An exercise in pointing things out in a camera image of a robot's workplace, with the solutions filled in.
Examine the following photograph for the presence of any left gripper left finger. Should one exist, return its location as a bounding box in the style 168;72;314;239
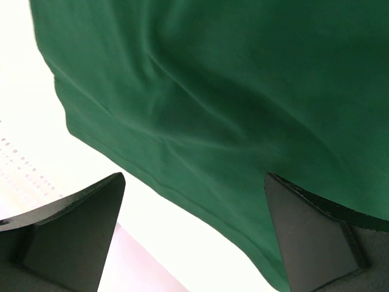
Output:
1;173;125;292

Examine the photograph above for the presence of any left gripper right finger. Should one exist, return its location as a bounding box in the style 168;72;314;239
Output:
264;173;388;292

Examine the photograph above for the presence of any green t shirt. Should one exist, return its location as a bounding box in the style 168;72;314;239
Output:
30;1;388;291

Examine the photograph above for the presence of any white plastic mesh basket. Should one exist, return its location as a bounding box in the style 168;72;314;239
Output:
0;133;64;210

